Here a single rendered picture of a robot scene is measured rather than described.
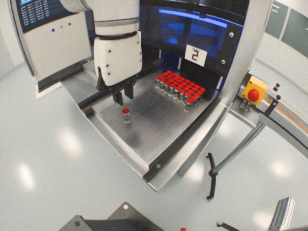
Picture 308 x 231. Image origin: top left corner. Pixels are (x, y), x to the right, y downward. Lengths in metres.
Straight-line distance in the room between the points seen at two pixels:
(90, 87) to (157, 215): 1.04
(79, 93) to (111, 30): 0.40
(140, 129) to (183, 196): 0.94
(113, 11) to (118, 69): 0.12
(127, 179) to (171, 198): 0.42
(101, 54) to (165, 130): 0.27
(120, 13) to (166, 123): 0.32
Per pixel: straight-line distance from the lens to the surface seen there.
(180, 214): 1.23
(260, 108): 0.65
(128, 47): 0.27
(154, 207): 1.21
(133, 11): 0.25
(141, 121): 0.42
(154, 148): 0.37
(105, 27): 0.24
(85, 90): 0.60
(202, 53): 0.52
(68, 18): 1.05
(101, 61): 0.27
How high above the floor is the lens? 1.20
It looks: 48 degrees down
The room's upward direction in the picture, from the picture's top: 3 degrees clockwise
